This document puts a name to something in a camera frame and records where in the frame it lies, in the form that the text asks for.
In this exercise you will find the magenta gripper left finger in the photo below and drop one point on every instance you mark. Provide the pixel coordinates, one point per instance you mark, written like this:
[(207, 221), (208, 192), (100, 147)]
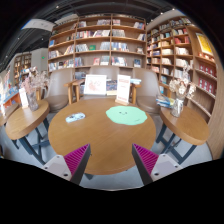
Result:
[(70, 167)]

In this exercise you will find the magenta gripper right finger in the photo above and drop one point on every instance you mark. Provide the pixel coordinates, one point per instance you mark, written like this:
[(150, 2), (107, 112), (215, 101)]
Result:
[(151, 166)]

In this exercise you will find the white patterned computer mouse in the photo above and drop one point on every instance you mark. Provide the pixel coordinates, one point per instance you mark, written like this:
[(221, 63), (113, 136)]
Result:
[(75, 117)]

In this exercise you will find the green smiley mouse pad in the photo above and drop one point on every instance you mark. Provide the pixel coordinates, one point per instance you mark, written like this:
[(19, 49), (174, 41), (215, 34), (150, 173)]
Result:
[(126, 115)]

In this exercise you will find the right wooden side table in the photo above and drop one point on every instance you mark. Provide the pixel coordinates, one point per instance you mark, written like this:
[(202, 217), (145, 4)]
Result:
[(189, 127)]

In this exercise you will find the wooden side table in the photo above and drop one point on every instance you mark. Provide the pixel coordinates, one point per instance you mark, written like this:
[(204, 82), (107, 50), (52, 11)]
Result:
[(189, 127), (23, 121)]

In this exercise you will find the round wooden centre table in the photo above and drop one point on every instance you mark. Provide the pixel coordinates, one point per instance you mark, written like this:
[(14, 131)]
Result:
[(111, 143)]

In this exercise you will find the left wooden side table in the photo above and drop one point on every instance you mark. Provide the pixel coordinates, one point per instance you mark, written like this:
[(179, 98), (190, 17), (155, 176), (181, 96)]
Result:
[(23, 121)]

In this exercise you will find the stack of books on chair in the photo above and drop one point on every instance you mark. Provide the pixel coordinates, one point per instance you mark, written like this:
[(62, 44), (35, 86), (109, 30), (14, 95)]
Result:
[(164, 101)]

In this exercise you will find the right grey armchair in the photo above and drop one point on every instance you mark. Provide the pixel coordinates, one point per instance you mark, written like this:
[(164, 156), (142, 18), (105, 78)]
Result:
[(149, 90)]

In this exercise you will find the left grey armchair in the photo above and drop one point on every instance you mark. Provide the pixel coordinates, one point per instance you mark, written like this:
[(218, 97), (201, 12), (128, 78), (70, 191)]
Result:
[(57, 94)]

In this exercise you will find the white framed picture sign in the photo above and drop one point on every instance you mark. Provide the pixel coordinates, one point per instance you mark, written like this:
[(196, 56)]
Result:
[(95, 85)]

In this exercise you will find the right glass flower vase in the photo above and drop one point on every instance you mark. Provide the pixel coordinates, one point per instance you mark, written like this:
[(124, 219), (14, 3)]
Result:
[(183, 88)]

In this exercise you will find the glass flower vase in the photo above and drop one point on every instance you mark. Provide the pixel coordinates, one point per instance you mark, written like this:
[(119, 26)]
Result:
[(183, 88), (34, 81)]

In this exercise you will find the white and red standing sign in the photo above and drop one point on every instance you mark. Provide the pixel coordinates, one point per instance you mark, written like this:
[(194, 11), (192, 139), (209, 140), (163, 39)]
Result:
[(123, 89)]

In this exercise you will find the small white card sign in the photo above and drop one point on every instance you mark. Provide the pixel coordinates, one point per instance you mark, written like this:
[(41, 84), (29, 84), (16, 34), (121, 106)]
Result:
[(23, 98)]

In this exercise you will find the left glass flower vase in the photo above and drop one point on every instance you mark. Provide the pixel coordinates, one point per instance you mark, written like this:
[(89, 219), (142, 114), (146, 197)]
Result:
[(34, 81)]

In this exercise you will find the far left wooden bookshelf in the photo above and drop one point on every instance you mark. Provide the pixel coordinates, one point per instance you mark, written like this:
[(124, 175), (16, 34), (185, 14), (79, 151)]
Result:
[(22, 64)]

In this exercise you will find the large wooden back bookshelf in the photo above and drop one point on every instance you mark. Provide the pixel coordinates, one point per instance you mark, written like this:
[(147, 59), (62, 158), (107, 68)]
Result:
[(98, 40)]

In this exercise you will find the right wooden bookshelf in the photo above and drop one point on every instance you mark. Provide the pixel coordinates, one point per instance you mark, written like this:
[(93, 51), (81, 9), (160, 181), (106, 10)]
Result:
[(174, 42)]

